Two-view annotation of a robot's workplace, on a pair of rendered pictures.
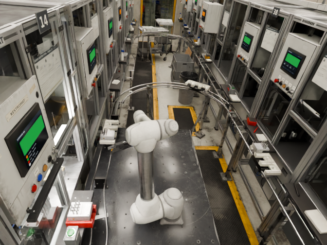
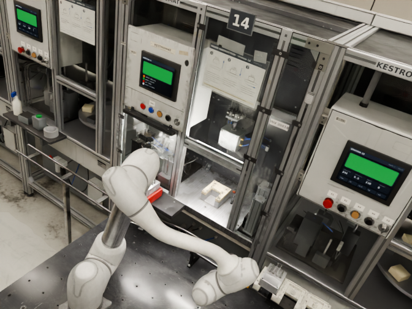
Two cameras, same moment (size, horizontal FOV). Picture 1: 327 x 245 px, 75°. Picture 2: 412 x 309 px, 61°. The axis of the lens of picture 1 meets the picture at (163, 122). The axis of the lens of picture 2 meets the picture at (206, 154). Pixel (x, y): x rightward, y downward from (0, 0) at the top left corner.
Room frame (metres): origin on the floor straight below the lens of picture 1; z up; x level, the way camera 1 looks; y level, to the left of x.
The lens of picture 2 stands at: (1.87, -0.73, 2.30)
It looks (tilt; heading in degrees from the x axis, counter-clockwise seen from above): 32 degrees down; 123
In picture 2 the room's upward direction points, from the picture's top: 12 degrees clockwise
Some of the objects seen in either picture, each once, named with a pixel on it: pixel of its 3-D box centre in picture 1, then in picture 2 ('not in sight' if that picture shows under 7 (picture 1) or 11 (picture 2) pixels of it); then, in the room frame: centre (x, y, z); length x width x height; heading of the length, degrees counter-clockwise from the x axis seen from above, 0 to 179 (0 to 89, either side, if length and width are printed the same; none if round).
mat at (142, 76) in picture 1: (145, 68); not in sight; (5.74, 0.66, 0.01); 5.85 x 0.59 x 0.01; 7
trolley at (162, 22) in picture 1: (163, 33); not in sight; (8.01, 0.30, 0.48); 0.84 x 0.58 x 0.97; 15
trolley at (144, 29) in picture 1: (153, 43); not in sight; (6.70, 0.56, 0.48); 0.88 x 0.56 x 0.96; 115
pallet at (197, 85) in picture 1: (196, 86); not in sight; (3.06, -0.46, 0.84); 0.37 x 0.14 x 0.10; 65
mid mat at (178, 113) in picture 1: (183, 119); not in sight; (3.38, -0.37, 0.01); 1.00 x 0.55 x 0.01; 7
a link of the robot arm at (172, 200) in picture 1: (171, 201); (86, 283); (0.97, -0.12, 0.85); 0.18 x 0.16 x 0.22; 115
